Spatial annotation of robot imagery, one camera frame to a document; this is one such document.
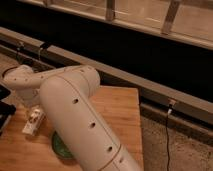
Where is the green ceramic bowl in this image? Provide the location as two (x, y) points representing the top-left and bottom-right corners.
(51, 132), (73, 159)

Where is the grey baseboard rail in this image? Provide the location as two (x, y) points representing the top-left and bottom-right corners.
(0, 27), (213, 146)

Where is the black cable at right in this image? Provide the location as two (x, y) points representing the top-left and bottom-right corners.
(165, 99), (178, 171)

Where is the small white bottle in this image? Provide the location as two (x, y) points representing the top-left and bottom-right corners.
(22, 107), (45, 135)

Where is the black object at left edge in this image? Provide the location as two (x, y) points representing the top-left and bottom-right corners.
(0, 84), (16, 135)

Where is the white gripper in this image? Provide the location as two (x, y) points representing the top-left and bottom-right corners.
(16, 89), (40, 108)

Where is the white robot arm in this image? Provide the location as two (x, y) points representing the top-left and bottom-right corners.
(3, 65), (142, 171)

